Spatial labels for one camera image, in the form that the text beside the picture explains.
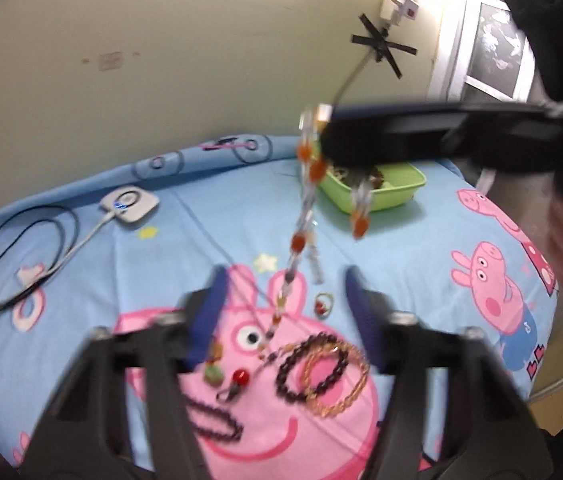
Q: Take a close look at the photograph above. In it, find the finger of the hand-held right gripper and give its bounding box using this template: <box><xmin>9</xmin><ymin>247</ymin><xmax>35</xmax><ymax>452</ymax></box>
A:
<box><xmin>320</xmin><ymin>101</ymin><xmax>469</xmax><ymax>167</ymax></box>

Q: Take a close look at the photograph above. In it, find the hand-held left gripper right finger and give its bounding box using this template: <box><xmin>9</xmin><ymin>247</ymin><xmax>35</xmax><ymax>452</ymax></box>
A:
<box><xmin>343</xmin><ymin>265</ymin><xmax>555</xmax><ymax>480</ymax></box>

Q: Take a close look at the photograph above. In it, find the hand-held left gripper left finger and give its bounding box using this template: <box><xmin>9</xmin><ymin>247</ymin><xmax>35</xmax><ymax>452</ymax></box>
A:
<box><xmin>22</xmin><ymin>265</ymin><xmax>230</xmax><ymax>480</ymax></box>

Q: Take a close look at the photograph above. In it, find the green plastic tray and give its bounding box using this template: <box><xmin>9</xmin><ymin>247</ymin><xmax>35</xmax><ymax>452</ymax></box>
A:
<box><xmin>317</xmin><ymin>160</ymin><xmax>427</xmax><ymax>214</ymax></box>

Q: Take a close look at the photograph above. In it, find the clear and orange bead necklace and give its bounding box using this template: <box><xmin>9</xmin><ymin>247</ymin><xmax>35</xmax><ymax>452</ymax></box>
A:
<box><xmin>256</xmin><ymin>102</ymin><xmax>377</xmax><ymax>361</ymax></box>

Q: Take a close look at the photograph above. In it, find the green and amber bead charm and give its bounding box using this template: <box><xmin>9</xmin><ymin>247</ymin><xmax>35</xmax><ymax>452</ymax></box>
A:
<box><xmin>202</xmin><ymin>342</ymin><xmax>226</xmax><ymax>386</ymax></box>

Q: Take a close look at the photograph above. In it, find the red bead pendant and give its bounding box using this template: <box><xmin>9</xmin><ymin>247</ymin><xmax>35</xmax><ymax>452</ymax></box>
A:
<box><xmin>216</xmin><ymin>367</ymin><xmax>253</xmax><ymax>404</ymax></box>

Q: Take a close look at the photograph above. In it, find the black tape cross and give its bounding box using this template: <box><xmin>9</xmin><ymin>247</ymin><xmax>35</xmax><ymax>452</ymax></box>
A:
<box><xmin>351</xmin><ymin>12</ymin><xmax>419</xmax><ymax>80</ymax></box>

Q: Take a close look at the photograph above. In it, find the printed cartoon blanket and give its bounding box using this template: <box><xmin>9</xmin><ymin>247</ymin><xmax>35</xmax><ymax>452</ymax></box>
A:
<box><xmin>0</xmin><ymin>132</ymin><xmax>560</xmax><ymax>480</ymax></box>

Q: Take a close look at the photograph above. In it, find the white framed window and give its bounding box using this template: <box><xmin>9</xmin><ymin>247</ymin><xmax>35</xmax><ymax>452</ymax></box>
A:
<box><xmin>428</xmin><ymin>0</ymin><xmax>538</xmax><ymax>104</ymax></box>

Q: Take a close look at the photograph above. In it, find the white square device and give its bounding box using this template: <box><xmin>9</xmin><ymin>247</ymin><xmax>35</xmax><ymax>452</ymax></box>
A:
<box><xmin>99</xmin><ymin>186</ymin><xmax>161</xmax><ymax>224</ymax></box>

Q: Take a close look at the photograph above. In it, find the ring with red bead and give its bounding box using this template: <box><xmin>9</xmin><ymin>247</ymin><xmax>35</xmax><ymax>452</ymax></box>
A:
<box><xmin>312</xmin><ymin>292</ymin><xmax>336</xmax><ymax>319</ymax></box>

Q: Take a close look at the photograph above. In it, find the grey power cord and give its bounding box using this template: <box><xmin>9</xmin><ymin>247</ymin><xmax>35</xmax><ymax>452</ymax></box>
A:
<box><xmin>335</xmin><ymin>54</ymin><xmax>378</xmax><ymax>107</ymax></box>

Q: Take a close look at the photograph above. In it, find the gold bead bracelet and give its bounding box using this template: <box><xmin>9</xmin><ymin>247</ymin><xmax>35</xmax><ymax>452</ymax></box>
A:
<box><xmin>302</xmin><ymin>342</ymin><xmax>371</xmax><ymax>419</ymax></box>

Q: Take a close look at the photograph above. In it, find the dark bead bracelet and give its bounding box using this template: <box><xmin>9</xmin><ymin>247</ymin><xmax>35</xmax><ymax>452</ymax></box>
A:
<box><xmin>275</xmin><ymin>332</ymin><xmax>350</xmax><ymax>404</ymax></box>

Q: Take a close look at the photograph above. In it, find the dark small bead necklace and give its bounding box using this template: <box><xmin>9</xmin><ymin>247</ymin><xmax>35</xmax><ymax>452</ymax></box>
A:
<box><xmin>182</xmin><ymin>392</ymin><xmax>245</xmax><ymax>444</ymax></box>

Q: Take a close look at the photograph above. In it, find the white device cable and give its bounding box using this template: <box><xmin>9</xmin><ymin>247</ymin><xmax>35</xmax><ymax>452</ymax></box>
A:
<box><xmin>26</xmin><ymin>211</ymin><xmax>115</xmax><ymax>287</ymax></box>

